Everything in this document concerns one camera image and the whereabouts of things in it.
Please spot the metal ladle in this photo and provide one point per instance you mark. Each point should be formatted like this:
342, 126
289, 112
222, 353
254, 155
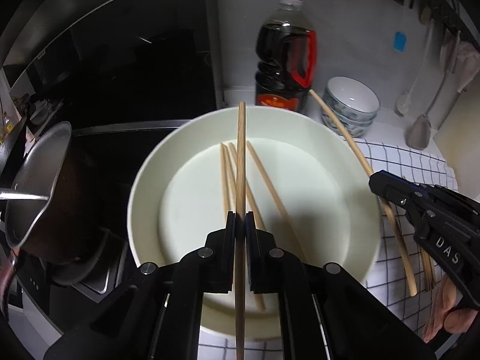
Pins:
22, 196

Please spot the white cutting board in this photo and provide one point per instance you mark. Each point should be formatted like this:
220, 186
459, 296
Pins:
461, 138

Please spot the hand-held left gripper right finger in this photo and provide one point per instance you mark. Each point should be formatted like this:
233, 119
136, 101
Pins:
252, 255

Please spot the grey rag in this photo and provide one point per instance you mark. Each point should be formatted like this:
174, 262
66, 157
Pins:
465, 63

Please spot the long wooden chopstick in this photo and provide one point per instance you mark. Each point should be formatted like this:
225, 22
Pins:
337, 123
275, 198
250, 198
240, 180

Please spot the dark soy sauce bottle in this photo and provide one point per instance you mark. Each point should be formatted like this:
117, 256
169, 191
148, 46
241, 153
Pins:
277, 63

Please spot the white black checkered cloth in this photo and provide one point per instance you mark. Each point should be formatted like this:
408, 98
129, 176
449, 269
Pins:
393, 157

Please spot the white patterned bowl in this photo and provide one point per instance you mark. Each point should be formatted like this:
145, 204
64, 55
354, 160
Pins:
365, 120
358, 131
352, 93

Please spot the metal spatula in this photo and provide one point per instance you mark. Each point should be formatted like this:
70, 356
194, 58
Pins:
418, 131

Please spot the metal saucepan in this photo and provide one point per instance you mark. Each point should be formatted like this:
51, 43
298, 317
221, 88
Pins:
67, 213

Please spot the black wall rail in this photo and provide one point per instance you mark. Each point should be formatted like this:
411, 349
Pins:
442, 7

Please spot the person's right hand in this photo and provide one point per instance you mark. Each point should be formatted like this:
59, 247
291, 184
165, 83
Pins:
442, 315

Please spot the white round basin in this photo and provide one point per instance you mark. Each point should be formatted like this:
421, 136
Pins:
318, 195

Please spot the white dish brush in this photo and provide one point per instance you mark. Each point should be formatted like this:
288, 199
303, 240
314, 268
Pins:
402, 105

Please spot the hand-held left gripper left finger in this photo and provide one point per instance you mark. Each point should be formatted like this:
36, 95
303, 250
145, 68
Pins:
228, 255

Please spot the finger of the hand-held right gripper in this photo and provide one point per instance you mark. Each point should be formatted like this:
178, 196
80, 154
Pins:
405, 186
393, 198

